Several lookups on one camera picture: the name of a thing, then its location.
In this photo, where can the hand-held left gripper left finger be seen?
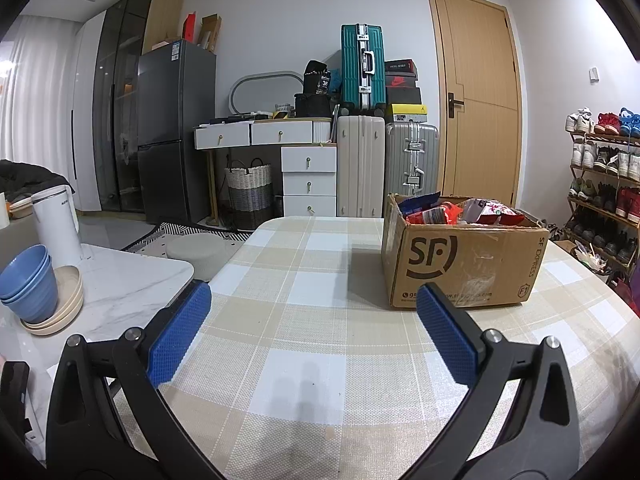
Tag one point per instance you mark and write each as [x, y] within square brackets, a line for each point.
[182, 332]

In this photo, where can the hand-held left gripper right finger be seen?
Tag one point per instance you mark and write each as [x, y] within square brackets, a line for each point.
[447, 332]

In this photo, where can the brown cardboard box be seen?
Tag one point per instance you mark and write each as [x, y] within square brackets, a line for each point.
[465, 260]

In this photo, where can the red chips packet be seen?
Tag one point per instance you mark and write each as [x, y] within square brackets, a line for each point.
[512, 219]

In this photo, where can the white red noodle packet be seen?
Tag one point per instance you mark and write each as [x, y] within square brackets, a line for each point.
[497, 208]

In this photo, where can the grey floor pouf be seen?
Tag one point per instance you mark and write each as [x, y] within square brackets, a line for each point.
[200, 257]

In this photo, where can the white marble side table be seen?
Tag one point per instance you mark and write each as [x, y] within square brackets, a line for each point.
[125, 280]

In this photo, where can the beige plaid tablecloth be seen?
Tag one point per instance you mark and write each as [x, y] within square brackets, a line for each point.
[300, 360]

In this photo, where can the beige dish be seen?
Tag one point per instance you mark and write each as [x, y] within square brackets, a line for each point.
[55, 330]
[67, 285]

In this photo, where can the small cardboard box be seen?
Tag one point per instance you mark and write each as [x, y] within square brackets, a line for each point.
[564, 246]

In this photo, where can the pile of loose shoes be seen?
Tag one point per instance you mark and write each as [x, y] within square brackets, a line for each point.
[556, 231]

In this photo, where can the woven laundry basket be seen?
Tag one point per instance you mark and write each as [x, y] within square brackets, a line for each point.
[248, 192]

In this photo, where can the white electric kettle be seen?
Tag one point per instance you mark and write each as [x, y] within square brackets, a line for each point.
[55, 225]

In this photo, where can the silver suitcase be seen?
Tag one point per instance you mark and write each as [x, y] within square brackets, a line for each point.
[412, 157]

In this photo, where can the dark red bag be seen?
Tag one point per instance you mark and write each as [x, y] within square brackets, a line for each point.
[625, 292]

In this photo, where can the black device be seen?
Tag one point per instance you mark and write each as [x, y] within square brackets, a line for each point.
[12, 400]

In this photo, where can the beige suitcase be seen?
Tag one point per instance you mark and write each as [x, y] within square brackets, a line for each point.
[360, 165]

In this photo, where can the dark grey refrigerator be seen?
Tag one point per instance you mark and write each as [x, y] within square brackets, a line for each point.
[172, 130]

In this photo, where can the beige lidded container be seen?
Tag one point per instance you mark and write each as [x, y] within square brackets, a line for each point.
[21, 208]

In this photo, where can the white drawer desk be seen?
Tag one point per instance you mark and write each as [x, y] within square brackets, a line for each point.
[307, 160]

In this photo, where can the white cup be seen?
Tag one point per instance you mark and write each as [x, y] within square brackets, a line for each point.
[3, 210]

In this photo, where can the black jacket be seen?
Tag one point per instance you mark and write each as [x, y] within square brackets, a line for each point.
[30, 175]

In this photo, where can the yellow black shoe box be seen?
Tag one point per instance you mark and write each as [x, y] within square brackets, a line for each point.
[407, 112]

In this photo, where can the glass door cabinet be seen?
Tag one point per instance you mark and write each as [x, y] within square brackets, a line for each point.
[120, 110]

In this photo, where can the rows of racked sneakers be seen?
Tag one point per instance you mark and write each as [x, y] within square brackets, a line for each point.
[605, 160]

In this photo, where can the tan wooden door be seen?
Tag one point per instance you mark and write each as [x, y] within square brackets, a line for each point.
[480, 95]

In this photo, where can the plain black shoe box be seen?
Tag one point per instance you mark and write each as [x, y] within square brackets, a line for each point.
[402, 95]

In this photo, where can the white wardrobe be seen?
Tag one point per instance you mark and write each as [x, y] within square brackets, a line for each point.
[85, 110]

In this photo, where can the striped tape roll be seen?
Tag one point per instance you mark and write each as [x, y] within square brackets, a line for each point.
[283, 107]

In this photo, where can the dark red shoe box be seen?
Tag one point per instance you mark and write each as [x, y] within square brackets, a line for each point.
[401, 80]

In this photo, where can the white oval mirror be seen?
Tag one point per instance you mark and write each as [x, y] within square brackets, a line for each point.
[250, 85]

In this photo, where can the black storage box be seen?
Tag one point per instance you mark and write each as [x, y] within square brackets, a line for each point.
[312, 105]

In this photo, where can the black red-striped shoe box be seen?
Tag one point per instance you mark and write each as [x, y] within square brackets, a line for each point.
[400, 66]

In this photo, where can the white curtain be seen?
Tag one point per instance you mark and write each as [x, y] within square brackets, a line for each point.
[35, 100]

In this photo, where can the blue plastic bag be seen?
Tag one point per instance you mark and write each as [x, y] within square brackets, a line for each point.
[336, 80]

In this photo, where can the teal suitcase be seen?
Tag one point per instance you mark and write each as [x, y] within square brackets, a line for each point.
[362, 67]

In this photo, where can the flat cardboard carton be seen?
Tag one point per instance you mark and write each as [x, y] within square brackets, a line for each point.
[210, 32]

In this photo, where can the red carton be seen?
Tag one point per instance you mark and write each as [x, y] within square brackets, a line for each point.
[190, 27]

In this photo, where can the white wall switch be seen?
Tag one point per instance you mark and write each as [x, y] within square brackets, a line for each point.
[594, 74]

